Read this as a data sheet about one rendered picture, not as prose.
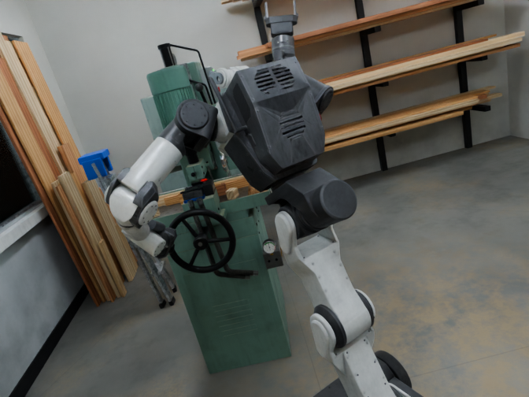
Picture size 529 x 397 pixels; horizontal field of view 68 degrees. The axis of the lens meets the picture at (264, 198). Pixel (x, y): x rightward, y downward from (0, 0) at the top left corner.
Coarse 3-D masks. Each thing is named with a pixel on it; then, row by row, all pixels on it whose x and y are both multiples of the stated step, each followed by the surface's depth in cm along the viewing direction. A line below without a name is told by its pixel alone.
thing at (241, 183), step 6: (234, 180) 191; (240, 180) 190; (246, 180) 190; (228, 186) 191; (234, 186) 191; (240, 186) 191; (246, 186) 191; (168, 198) 192; (174, 198) 192; (168, 204) 193
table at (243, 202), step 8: (240, 192) 184; (264, 192) 176; (224, 200) 178; (232, 200) 177; (240, 200) 177; (248, 200) 177; (256, 200) 177; (264, 200) 177; (160, 208) 192; (168, 208) 188; (176, 208) 185; (224, 208) 178; (232, 208) 178; (240, 208) 178; (248, 208) 178; (160, 216) 180; (168, 216) 178; (176, 216) 178; (224, 216) 171; (168, 224) 180; (192, 224) 170
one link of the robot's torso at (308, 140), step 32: (288, 64) 112; (224, 96) 115; (256, 96) 106; (288, 96) 110; (224, 128) 117; (256, 128) 108; (288, 128) 110; (320, 128) 114; (256, 160) 114; (288, 160) 109
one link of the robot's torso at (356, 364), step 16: (320, 320) 119; (320, 336) 121; (368, 336) 129; (320, 352) 125; (336, 352) 124; (352, 352) 125; (368, 352) 127; (336, 368) 131; (352, 368) 124; (368, 368) 126; (352, 384) 126; (368, 384) 124; (384, 384) 126
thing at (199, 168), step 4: (200, 160) 191; (204, 160) 196; (188, 164) 189; (192, 164) 187; (196, 164) 184; (200, 164) 184; (204, 164) 193; (188, 168) 183; (192, 168) 183; (196, 168) 183; (200, 168) 183; (204, 168) 191; (188, 172) 184; (192, 172) 184; (196, 172) 184; (200, 172) 184; (204, 172) 186; (192, 176) 185; (196, 176) 185; (200, 176) 185; (204, 176) 186; (192, 180) 185
